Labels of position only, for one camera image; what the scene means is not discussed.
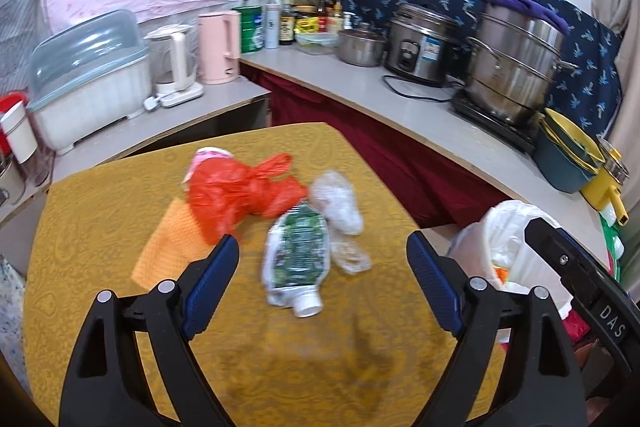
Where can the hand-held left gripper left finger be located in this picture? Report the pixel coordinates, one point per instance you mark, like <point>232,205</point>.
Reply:
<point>210,287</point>

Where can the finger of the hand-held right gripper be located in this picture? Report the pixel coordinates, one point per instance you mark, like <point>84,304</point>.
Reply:
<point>562,257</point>

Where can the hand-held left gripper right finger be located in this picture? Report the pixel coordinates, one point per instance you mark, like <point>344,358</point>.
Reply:
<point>435,284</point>

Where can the trash bin with white liner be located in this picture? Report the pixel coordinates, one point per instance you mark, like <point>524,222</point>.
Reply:
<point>480,247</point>

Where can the green white squeezed pouch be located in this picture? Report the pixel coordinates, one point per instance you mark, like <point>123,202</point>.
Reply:
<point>297,252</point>

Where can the green plastic bag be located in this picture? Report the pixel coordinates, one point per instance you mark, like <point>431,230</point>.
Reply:
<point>612,237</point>

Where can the orange striped napkin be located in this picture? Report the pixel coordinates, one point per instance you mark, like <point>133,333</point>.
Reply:
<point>165,247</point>

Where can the yellow enamel pot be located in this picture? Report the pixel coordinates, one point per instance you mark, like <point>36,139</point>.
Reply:
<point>602,192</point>

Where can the small clear plastic wrapper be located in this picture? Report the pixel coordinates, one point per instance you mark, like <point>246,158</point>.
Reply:
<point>352,257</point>

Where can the red plastic bag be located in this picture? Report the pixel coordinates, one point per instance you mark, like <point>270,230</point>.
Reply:
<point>230,197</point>

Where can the stack of blue yellow bowls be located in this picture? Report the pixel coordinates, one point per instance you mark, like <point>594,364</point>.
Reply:
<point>565,157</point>

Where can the crumpled clear plastic bag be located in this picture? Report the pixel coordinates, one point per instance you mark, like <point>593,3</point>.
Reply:
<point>337,202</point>

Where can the pink white packet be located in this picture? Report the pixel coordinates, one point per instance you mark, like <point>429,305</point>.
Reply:
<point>207,157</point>

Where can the yellow patterned tablecloth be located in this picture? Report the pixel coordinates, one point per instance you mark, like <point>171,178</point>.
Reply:
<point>310,372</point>

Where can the dark red curtain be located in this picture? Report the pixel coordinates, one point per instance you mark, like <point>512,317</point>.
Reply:
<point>400,157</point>

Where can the black induction cooktop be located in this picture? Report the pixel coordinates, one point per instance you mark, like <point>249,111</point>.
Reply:
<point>490,119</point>

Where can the large steel steamer pot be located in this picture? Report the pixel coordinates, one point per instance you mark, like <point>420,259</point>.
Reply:
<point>515,72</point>

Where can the white power plug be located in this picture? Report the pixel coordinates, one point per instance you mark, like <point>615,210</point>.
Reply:
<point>151,103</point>

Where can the floral grey cloth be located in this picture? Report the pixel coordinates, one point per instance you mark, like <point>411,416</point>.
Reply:
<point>12,307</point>

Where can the white glass electric kettle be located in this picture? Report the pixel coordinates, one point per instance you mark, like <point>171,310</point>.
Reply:
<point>172,62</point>

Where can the white dish box blue lid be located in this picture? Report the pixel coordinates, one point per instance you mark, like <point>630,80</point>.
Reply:
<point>85,92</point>

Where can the steel rice cooker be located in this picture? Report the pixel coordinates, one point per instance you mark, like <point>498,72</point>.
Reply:
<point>420,49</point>

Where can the pink electric kettle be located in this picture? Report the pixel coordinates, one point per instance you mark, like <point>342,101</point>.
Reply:
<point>217,49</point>

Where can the white plastic cup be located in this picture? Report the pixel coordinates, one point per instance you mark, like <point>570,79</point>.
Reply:
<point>20,132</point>

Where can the small steel pot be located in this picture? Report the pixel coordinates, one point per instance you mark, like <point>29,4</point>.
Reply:
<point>360,47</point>

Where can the purple cloth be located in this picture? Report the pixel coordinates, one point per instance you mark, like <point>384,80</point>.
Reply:
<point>525,7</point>

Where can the green tin can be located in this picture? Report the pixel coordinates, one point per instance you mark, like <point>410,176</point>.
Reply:
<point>250,29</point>

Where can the clear food container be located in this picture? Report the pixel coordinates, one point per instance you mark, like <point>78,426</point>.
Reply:
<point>315,43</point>

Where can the white bottle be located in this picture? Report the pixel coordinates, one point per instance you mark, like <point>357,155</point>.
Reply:
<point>272,27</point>

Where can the red basin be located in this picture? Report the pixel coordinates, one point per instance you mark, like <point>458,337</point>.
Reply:
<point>7,107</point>

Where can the dark sauce bottle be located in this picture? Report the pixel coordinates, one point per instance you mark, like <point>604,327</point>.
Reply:
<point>286,24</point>

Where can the yellow label jar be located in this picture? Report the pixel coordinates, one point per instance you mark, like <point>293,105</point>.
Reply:
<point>307,24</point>

